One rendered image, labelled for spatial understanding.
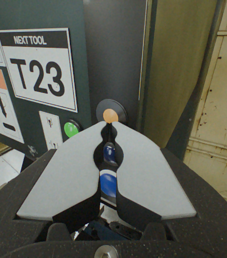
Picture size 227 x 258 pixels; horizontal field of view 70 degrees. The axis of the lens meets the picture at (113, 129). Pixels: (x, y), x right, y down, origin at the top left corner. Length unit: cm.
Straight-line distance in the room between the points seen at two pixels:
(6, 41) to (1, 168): 143
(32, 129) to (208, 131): 115
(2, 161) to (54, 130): 145
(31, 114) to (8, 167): 139
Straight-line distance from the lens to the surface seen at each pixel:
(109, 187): 18
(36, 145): 26
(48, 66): 17
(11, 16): 21
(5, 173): 158
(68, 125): 17
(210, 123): 124
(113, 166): 17
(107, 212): 98
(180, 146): 93
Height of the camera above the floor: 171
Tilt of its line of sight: 29 degrees down
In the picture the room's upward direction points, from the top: straight up
